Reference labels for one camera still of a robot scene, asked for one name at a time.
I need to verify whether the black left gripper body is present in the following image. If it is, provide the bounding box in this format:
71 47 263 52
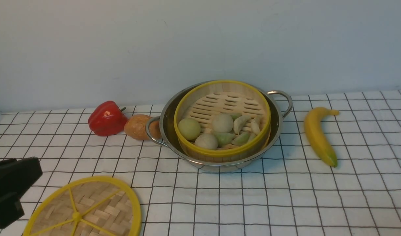
0 157 42 229

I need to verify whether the bamboo steamer lid yellow rim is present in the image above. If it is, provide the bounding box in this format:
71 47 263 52
23 176 142 236

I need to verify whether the bamboo steamer basket yellow rim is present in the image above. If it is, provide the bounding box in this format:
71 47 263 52
174 80 271 162

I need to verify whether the stainless steel pot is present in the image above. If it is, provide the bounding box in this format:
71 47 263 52
145 81 293 172

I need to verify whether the red bell pepper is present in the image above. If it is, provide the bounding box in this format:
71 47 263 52
87 101 128 136

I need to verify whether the brown potato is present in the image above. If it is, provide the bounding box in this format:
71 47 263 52
124 114 162 141

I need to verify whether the green round bun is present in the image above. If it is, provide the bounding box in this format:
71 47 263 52
178 118 201 141

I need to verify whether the white round bun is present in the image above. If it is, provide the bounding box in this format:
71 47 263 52
194 133 218 150
211 113 233 133

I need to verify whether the green dumpling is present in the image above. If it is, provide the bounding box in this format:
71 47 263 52
213 132 236 147

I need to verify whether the white dumpling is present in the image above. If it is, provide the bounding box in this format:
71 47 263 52
233 115 251 135

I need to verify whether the yellow banana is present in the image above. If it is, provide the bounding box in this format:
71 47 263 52
304 107 340 167

